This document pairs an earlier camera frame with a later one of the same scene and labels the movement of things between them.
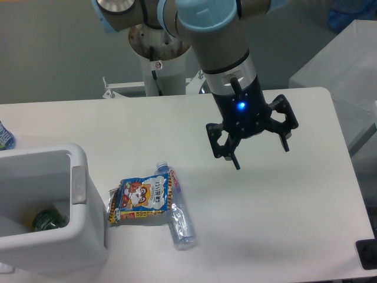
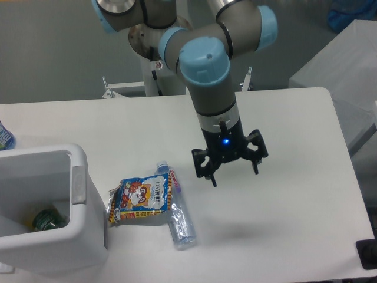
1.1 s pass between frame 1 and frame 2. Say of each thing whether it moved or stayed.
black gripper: moved
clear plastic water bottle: stayed
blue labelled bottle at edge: stayed
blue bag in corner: stayed
